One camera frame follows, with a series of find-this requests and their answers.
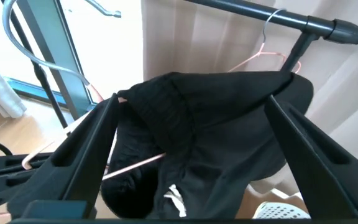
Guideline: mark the black clothes rack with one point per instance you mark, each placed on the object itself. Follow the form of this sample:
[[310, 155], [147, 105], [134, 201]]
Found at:
[[259, 12]]

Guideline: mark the black shorts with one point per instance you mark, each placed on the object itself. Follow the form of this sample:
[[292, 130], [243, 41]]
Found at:
[[228, 102]]

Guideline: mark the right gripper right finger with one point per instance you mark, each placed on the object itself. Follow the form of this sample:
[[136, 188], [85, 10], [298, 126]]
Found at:
[[322, 180]]

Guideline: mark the window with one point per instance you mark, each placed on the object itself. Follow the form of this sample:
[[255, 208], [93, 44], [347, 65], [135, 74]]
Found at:
[[110, 46]]

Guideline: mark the white laundry basket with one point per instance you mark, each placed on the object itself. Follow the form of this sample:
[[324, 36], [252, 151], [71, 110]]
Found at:
[[278, 211]]

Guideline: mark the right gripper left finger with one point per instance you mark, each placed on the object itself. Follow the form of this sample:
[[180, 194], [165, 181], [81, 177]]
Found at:
[[73, 174]]

